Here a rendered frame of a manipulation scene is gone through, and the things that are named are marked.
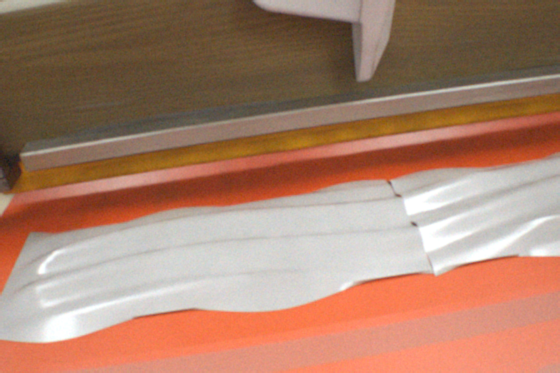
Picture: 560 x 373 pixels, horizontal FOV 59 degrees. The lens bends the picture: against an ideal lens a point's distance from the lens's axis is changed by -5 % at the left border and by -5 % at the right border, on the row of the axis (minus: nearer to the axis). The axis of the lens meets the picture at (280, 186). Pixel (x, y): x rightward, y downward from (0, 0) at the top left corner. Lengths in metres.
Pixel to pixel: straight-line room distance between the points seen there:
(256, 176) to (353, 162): 0.05
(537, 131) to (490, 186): 0.07
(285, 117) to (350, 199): 0.05
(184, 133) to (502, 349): 0.16
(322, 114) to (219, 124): 0.05
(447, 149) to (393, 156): 0.03
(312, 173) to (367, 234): 0.07
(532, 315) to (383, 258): 0.06
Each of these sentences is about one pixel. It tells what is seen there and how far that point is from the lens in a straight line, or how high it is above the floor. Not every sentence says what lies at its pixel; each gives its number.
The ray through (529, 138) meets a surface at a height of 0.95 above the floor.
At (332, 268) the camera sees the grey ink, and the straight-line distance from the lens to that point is 0.20.
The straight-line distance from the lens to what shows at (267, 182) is 0.27.
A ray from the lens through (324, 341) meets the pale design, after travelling 0.18.
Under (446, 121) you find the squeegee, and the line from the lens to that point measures 0.29.
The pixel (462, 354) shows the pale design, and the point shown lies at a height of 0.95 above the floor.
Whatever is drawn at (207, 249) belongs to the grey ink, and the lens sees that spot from 0.22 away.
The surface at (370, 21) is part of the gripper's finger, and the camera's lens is 0.22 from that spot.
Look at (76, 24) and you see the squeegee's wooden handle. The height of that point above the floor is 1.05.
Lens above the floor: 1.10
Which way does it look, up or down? 33 degrees down
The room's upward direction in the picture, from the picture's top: 8 degrees counter-clockwise
